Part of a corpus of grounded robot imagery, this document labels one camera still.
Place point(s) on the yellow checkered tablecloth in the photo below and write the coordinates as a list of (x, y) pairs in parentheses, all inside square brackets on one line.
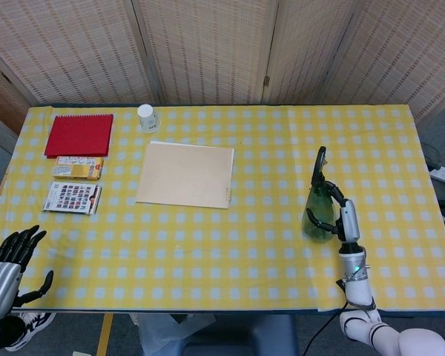
[(222, 207)]

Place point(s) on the beige paper folder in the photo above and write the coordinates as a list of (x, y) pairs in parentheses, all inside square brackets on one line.
[(185, 174)]

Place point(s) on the green spray bottle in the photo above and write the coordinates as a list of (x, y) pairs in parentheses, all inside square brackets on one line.
[(319, 207)]

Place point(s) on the white paper cup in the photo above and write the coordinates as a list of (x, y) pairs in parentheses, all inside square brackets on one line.
[(148, 118)]

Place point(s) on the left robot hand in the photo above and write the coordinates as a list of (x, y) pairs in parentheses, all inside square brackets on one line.
[(2, 276)]

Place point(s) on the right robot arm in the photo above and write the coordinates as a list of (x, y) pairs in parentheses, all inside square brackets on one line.
[(367, 308)]

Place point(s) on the white picture-printed box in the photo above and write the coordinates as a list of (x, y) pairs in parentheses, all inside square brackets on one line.
[(71, 197)]

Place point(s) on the woven folding screen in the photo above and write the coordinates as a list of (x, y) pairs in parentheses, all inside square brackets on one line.
[(222, 52)]

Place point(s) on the white plastic bag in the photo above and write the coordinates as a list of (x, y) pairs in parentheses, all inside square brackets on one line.
[(163, 333)]

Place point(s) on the yellow cardboard box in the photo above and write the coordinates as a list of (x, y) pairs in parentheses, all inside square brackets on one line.
[(78, 168)]

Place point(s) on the white sneaker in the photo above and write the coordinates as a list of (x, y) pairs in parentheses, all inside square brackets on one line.
[(26, 328)]

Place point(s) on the red spiral notebook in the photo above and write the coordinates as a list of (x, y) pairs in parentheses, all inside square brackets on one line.
[(79, 135)]

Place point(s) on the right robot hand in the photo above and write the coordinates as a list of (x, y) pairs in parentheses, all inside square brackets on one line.
[(341, 217)]

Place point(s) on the blue chair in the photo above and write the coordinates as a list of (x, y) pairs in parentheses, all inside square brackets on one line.
[(237, 335)]

